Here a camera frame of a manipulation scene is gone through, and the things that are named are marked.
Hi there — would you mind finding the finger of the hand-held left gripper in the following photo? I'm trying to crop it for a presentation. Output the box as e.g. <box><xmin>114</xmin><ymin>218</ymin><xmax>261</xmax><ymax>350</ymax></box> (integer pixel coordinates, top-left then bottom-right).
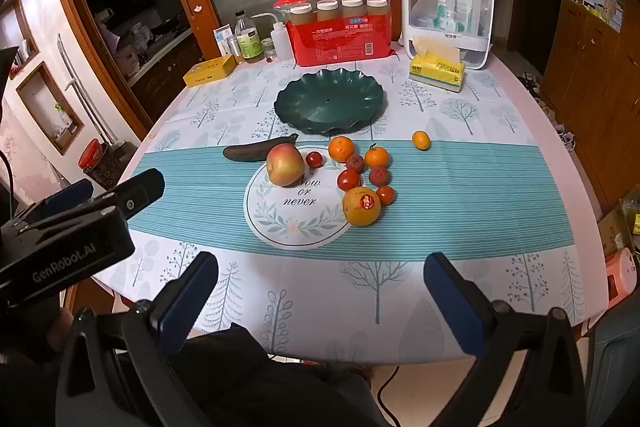
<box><xmin>14</xmin><ymin>179</ymin><xmax>96</xmax><ymax>228</ymax></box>
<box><xmin>96</xmin><ymin>168</ymin><xmax>166</xmax><ymax>229</ymax></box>

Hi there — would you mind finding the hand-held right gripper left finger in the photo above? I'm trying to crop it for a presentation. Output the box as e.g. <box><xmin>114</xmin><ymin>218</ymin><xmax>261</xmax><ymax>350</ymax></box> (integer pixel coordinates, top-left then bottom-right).
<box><xmin>55</xmin><ymin>251</ymin><xmax>220</xmax><ymax>427</ymax></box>

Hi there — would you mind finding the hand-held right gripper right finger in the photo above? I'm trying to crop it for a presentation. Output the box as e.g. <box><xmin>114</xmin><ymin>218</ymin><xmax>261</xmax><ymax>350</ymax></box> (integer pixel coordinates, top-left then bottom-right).
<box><xmin>422</xmin><ymin>252</ymin><xmax>589</xmax><ymax>427</ymax></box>

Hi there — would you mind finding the dark overripe banana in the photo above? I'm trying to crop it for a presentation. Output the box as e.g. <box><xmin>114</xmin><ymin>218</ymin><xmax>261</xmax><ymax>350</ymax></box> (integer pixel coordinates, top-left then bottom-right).
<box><xmin>222</xmin><ymin>133</ymin><xmax>299</xmax><ymax>162</ymax></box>

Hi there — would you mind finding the large orange with red sticker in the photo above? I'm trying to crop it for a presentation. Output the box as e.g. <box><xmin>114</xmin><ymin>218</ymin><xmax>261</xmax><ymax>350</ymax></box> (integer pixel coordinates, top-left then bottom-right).
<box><xmin>342</xmin><ymin>187</ymin><xmax>382</xmax><ymax>228</ymax></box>

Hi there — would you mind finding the red yellow apple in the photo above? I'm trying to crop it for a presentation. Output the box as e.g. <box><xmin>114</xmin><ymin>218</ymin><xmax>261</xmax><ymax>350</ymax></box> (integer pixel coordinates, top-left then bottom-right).
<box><xmin>265</xmin><ymin>143</ymin><xmax>306</xmax><ymax>188</ymax></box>

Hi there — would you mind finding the dark green scalloped plate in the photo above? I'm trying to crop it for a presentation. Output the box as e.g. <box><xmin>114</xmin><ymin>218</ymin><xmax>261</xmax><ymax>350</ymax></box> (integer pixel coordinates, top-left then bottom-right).
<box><xmin>273</xmin><ymin>68</ymin><xmax>385</xmax><ymax>136</ymax></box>

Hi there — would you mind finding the red round container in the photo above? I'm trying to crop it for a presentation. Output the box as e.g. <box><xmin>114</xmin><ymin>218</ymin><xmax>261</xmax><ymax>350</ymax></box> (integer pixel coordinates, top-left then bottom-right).
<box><xmin>78</xmin><ymin>138</ymin><xmax>106</xmax><ymax>168</ymax></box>

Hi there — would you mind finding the silver vertical pole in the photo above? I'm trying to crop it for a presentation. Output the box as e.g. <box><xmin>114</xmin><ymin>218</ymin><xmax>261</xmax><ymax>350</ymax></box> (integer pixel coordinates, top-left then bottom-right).
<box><xmin>57</xmin><ymin>33</ymin><xmax>111</xmax><ymax>145</ymax></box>

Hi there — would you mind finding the flat yellow box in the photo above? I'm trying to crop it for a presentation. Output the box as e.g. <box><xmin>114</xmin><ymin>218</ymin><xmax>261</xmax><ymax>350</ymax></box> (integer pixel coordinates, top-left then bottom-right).
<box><xmin>182</xmin><ymin>54</ymin><xmax>237</xmax><ymax>88</ymax></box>

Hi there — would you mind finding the orange tangerine with stem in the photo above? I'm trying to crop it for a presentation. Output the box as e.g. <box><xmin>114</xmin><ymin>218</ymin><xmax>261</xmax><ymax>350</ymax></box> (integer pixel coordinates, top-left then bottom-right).
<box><xmin>364</xmin><ymin>144</ymin><xmax>390</xmax><ymax>168</ymax></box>

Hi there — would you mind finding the pink appliance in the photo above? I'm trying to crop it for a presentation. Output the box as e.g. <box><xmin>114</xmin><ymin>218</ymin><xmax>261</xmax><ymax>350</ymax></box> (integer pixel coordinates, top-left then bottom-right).
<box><xmin>604</xmin><ymin>248</ymin><xmax>639</xmax><ymax>309</ymax></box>

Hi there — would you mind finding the small white blue box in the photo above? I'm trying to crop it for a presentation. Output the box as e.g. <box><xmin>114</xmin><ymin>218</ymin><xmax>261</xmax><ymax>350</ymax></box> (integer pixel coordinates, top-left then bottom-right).
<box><xmin>214</xmin><ymin>26</ymin><xmax>235</xmax><ymax>56</ymax></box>

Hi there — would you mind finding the cardboard box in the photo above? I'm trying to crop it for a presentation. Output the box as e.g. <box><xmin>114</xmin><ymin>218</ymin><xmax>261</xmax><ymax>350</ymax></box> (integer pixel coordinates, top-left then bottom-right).
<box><xmin>596</xmin><ymin>199</ymin><xmax>640</xmax><ymax>258</ymax></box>

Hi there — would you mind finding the glass bottle with green label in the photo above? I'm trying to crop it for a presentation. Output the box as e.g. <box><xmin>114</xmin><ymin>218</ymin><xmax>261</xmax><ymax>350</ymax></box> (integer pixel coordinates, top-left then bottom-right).
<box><xmin>235</xmin><ymin>10</ymin><xmax>264</xmax><ymax>64</ymax></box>

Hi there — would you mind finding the white squeeze bottle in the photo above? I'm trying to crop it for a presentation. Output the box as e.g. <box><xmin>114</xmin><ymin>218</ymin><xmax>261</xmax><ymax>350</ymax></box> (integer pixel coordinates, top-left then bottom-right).
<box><xmin>251</xmin><ymin>13</ymin><xmax>294</xmax><ymax>61</ymax></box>

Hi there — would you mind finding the yellow tissue pack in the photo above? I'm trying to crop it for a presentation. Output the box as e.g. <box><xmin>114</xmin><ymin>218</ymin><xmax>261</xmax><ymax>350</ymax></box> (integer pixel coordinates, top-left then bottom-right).
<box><xmin>408</xmin><ymin>34</ymin><xmax>467</xmax><ymax>94</ymax></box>

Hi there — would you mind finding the red pack of paper cups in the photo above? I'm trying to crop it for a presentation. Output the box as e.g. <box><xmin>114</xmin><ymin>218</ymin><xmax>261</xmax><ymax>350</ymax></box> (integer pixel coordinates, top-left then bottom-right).
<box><xmin>272</xmin><ymin>0</ymin><xmax>401</xmax><ymax>68</ymax></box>

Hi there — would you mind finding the wooden cabinet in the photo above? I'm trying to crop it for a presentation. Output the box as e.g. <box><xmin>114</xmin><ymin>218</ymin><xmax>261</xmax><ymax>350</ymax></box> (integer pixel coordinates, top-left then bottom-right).
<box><xmin>541</xmin><ymin>0</ymin><xmax>640</xmax><ymax>220</ymax></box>

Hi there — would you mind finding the white bottle with teal label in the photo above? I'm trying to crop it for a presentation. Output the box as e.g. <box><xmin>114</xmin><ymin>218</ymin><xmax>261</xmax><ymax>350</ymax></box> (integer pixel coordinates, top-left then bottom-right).
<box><xmin>436</xmin><ymin>0</ymin><xmax>457</xmax><ymax>32</ymax></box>

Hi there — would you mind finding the white plastic bottle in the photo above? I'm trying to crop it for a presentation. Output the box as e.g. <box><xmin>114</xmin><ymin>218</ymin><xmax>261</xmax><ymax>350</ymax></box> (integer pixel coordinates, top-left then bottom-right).
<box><xmin>455</xmin><ymin>0</ymin><xmax>474</xmax><ymax>32</ymax></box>

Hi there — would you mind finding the wooden framed wall niche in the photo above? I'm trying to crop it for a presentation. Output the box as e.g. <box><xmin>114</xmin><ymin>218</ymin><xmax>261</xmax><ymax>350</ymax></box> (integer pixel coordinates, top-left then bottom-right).
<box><xmin>15</xmin><ymin>61</ymin><xmax>86</xmax><ymax>156</ymax></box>

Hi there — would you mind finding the black cable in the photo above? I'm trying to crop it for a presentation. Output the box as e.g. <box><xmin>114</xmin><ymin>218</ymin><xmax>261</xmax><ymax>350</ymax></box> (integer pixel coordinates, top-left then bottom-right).
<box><xmin>376</xmin><ymin>364</ymin><xmax>402</xmax><ymax>413</ymax></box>

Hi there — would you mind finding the white storage box with handle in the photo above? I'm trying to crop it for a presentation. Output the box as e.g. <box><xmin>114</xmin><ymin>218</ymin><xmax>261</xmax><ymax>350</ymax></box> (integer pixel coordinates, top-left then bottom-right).
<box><xmin>400</xmin><ymin>0</ymin><xmax>494</xmax><ymax>73</ymax></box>

